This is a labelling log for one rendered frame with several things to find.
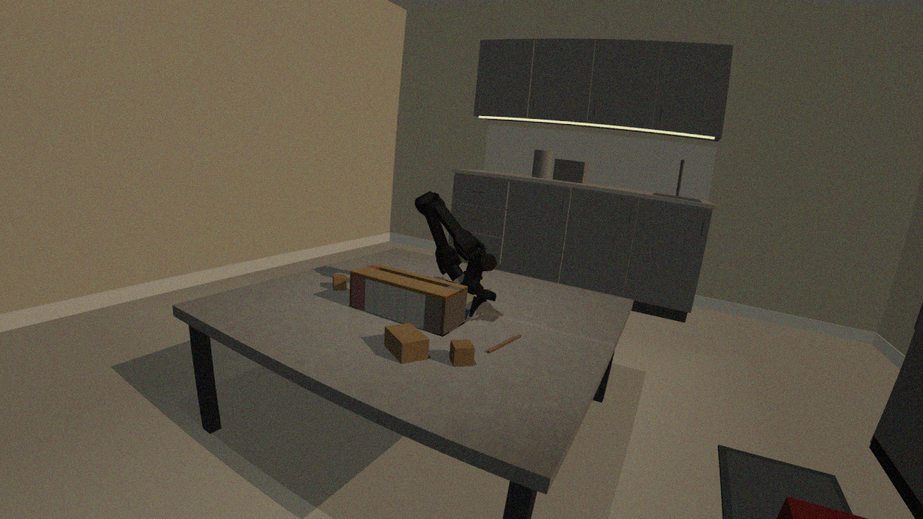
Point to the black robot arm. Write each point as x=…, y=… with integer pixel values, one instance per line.
x=434, y=209

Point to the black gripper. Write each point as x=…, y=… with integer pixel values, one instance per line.
x=472, y=280

